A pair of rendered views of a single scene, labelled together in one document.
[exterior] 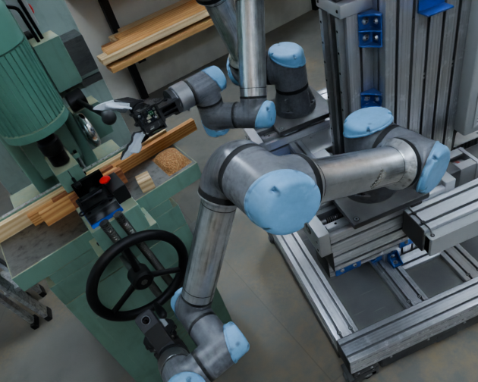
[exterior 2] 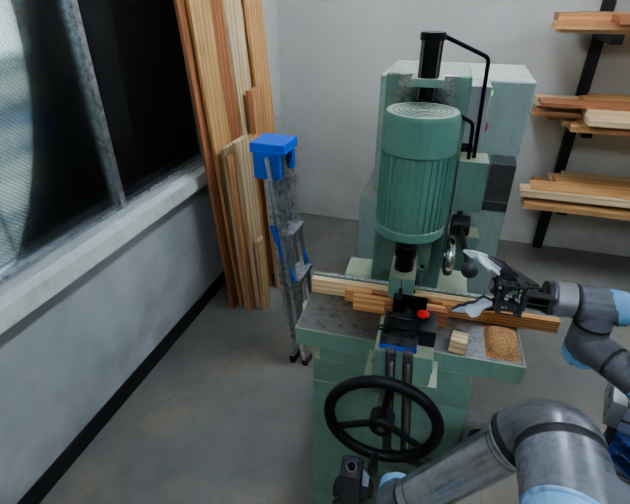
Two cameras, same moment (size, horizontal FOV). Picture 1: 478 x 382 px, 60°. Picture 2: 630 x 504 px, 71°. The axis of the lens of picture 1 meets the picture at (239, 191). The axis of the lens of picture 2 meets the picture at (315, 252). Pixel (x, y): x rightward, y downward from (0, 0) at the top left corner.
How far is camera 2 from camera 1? 0.12 m
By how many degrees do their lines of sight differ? 33
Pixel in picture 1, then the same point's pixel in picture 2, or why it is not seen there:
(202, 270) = (432, 488)
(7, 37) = (440, 149)
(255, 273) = not seen: outside the picture
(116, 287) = (360, 403)
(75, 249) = (354, 346)
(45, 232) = (346, 312)
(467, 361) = not seen: outside the picture
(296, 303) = not seen: outside the picture
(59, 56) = (475, 180)
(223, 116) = (595, 352)
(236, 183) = (535, 462)
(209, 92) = (600, 317)
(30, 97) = (420, 205)
